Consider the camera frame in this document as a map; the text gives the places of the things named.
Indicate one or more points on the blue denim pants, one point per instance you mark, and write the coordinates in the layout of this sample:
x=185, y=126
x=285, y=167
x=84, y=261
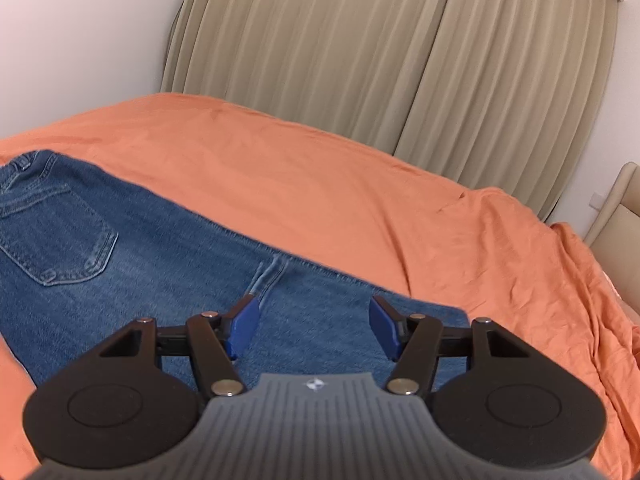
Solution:
x=150, y=260

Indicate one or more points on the white wall socket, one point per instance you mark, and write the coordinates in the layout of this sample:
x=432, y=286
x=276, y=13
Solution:
x=597, y=201

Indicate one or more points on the orange bed blanket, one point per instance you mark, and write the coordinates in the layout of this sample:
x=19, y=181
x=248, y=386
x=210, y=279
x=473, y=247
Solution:
x=350, y=200

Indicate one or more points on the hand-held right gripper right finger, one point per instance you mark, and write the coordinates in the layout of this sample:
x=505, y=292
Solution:
x=382, y=322

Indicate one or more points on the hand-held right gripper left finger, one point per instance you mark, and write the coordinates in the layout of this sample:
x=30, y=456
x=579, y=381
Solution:
x=245, y=325

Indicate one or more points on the beige padded headboard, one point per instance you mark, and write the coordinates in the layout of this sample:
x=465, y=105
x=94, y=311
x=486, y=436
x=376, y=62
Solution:
x=617, y=210

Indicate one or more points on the beige pleated curtain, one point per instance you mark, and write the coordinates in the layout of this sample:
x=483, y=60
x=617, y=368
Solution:
x=510, y=85
x=310, y=45

